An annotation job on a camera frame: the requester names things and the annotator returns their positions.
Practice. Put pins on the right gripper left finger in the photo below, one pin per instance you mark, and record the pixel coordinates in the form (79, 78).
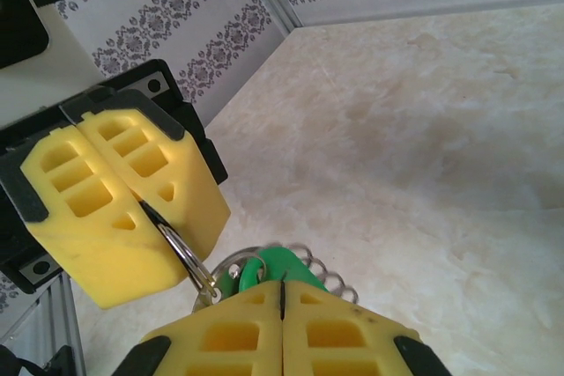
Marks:
(229, 341)

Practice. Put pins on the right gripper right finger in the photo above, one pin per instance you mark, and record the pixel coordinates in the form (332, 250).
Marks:
(343, 341)

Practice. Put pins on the left aluminium side rail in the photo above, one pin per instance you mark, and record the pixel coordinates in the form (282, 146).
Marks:
(61, 332)

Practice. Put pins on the key with green tag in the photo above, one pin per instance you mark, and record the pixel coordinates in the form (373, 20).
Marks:
(273, 263)

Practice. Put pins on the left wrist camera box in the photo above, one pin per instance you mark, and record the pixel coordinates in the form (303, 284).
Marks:
(53, 68)

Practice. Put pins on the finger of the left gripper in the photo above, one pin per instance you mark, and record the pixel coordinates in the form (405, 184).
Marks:
(88, 244)
(194, 191)

